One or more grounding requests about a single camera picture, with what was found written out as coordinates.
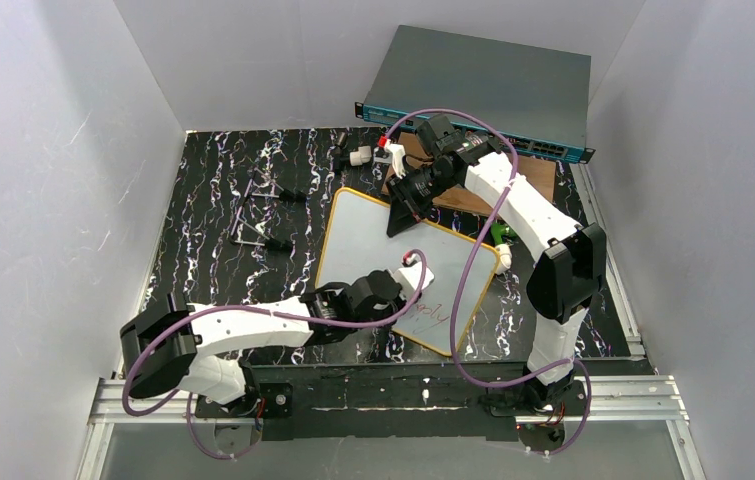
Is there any yellow-framed whiteboard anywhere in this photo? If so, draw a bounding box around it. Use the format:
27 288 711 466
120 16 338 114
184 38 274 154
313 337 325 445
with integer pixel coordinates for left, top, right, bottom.
315 187 498 356

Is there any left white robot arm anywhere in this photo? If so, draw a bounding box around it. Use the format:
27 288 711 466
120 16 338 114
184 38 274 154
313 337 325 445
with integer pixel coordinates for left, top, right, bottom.
120 264 432 404

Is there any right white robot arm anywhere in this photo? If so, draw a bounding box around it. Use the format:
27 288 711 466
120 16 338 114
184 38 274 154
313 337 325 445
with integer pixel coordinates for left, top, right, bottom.
377 108 607 406

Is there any black and white marker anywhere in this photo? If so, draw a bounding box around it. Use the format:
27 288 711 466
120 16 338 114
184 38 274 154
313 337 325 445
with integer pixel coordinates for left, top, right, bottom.
328 132 373 173

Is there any wooden board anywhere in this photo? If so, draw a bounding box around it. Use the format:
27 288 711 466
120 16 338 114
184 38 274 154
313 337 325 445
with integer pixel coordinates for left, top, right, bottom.
399 133 556 216

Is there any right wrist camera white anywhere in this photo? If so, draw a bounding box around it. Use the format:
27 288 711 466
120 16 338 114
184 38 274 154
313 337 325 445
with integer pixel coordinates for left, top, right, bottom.
372 136 406 178

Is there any teal network switch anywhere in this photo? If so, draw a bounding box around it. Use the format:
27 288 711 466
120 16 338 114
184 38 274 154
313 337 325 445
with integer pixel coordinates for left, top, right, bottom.
355 25 595 164

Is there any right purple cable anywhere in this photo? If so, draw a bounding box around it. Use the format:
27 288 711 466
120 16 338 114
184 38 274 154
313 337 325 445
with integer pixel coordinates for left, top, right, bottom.
380 108 594 457

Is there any purple cable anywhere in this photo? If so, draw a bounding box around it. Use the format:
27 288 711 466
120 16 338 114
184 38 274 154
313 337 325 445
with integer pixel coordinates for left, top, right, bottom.
380 108 594 457
121 248 435 462

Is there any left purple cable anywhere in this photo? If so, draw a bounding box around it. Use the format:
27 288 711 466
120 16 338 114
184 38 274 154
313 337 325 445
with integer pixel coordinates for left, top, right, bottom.
121 248 435 462

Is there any aluminium frame rail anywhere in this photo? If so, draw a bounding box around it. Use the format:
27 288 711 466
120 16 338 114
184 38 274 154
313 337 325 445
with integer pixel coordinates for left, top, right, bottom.
78 367 704 479

